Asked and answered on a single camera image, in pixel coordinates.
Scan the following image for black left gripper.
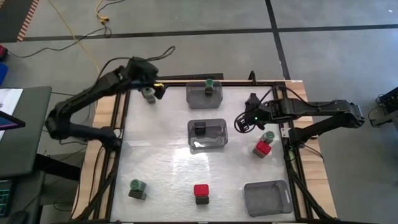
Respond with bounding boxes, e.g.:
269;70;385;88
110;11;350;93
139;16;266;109
126;73;167;100

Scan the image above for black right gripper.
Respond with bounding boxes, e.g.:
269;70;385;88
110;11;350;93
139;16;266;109
236;102;273;134

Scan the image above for green lid spice jar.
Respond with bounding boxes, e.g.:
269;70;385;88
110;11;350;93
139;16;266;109
141;86;156;105
260;131;275;146
129;179;147;192
204;78;215;96

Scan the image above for red lid spice tin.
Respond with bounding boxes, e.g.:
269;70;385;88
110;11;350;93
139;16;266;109
193;184;210;197
252;140;272;159

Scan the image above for grey translucent plastic bin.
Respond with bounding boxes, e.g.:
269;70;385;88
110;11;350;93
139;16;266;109
243;179;294;218
185;80;224;110
187;118;229;149

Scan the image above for light wooden table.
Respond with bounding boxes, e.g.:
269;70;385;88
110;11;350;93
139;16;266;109
70;80;338;220

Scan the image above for grey side desk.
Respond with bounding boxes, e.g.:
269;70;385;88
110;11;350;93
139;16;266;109
0;86;53;180

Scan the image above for white paper sheet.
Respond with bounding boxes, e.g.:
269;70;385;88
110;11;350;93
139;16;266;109
0;88;24;141

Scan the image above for dark tablet screen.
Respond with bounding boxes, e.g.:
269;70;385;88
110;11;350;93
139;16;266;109
0;110;26;131

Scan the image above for blue floor object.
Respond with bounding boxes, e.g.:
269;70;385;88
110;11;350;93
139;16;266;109
0;62;9;86

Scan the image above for dark mat with striped edge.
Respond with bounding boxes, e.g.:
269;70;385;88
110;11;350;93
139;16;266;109
0;0;40;43

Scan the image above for backlit keyboard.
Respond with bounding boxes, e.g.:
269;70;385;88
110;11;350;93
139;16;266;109
0;179;13;218

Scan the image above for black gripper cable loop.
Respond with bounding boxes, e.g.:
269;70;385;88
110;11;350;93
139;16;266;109
233;111;249;134

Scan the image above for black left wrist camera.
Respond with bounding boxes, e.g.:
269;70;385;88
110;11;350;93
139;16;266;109
129;57;159;77

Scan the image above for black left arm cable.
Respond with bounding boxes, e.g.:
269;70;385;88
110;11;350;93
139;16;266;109
95;45;177;82

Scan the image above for black aluminium table frame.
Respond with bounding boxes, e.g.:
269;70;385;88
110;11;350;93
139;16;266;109
71;79;340;224

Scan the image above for yellow cord with plug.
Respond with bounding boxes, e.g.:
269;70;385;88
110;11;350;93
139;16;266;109
95;0;110;24

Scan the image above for yellow floor cable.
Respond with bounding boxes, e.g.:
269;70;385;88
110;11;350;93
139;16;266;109
48;0;102;75

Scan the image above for black floor cable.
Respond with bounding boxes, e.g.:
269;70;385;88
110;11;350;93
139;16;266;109
7;26;113;59

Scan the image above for black equipment with cables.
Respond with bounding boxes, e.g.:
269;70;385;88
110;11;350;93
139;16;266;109
368;86;398;128

